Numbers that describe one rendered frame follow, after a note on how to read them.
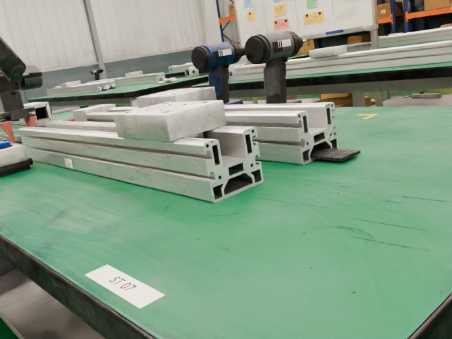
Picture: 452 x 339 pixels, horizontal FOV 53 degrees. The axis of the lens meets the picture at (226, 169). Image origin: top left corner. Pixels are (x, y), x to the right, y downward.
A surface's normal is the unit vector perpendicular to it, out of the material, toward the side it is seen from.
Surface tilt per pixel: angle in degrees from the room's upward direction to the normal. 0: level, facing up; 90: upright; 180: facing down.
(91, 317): 85
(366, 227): 0
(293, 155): 90
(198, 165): 90
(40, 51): 90
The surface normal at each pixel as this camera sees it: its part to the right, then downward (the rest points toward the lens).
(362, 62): -0.71, 0.29
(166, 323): -0.15, -0.96
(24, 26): 0.66, 0.09
